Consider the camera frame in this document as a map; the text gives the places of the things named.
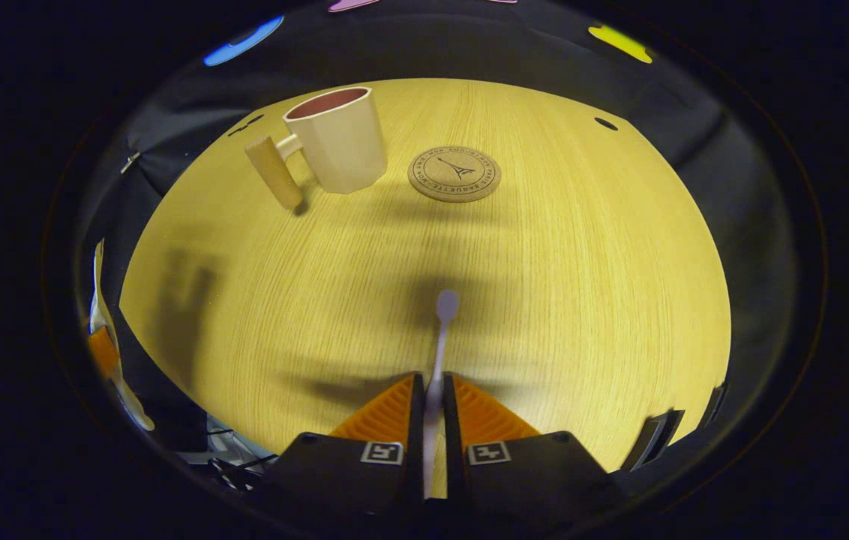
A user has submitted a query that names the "round cork coaster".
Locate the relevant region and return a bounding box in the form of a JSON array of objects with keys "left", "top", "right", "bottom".
[{"left": 407, "top": 145, "right": 502, "bottom": 203}]

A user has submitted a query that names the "white toothpaste tube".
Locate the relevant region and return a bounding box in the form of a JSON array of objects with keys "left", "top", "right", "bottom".
[{"left": 89, "top": 238, "right": 157, "bottom": 434}]

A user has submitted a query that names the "tangle of black cables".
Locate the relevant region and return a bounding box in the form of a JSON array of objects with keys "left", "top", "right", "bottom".
[{"left": 169, "top": 420, "right": 277, "bottom": 490}]

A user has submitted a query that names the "wooden desktop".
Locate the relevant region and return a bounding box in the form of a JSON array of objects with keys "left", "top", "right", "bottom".
[{"left": 118, "top": 77, "right": 733, "bottom": 500}]

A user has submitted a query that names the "beige cup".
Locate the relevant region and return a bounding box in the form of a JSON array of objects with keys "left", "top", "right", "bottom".
[{"left": 244, "top": 87, "right": 388, "bottom": 211}]

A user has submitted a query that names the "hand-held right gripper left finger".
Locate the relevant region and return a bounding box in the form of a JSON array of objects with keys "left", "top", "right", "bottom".
[{"left": 259, "top": 373, "right": 425, "bottom": 518}]

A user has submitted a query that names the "pale pink toothbrush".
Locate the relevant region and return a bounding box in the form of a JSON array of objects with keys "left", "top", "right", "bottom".
[{"left": 422, "top": 290, "right": 460, "bottom": 500}]

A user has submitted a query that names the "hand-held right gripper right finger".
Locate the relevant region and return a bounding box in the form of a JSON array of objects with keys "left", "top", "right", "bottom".
[{"left": 442, "top": 373, "right": 624, "bottom": 518}]

